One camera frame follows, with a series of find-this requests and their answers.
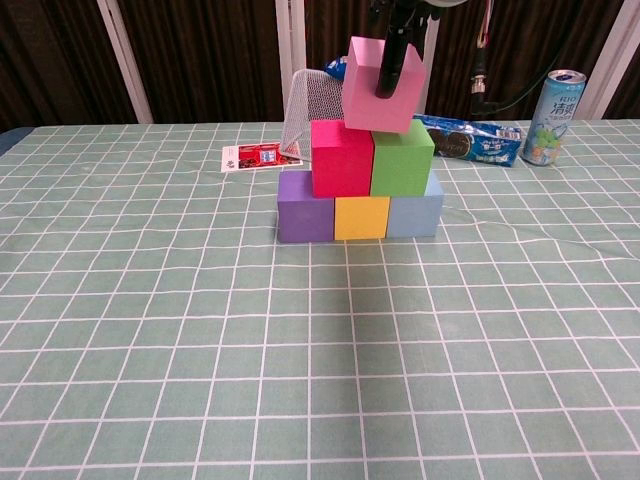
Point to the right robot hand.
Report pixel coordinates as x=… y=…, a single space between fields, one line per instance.
x=395 y=45

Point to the pink foam cube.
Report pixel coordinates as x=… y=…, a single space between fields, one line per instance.
x=370 y=107

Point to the green foam cube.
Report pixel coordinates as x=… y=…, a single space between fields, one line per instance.
x=400 y=162

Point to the crimson foam cube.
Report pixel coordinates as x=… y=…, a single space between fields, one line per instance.
x=340 y=165

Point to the light blue foam cube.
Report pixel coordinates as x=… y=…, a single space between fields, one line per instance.
x=415 y=215

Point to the purple foam cube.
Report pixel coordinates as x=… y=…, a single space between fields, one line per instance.
x=302 y=215

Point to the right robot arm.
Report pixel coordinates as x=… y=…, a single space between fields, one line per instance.
x=447 y=3

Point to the small blue cookie pack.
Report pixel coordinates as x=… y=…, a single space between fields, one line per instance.
x=336 y=67

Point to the long blue cookie package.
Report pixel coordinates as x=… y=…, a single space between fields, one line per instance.
x=480 y=145

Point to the light blue drink can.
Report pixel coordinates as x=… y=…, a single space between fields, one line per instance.
x=550 y=125

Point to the yellow foam cube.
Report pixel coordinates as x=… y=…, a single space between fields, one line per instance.
x=362 y=217

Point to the red and white card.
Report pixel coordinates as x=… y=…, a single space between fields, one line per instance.
x=250 y=157

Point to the green checked tablecloth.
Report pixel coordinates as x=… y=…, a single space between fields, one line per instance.
x=300 y=375

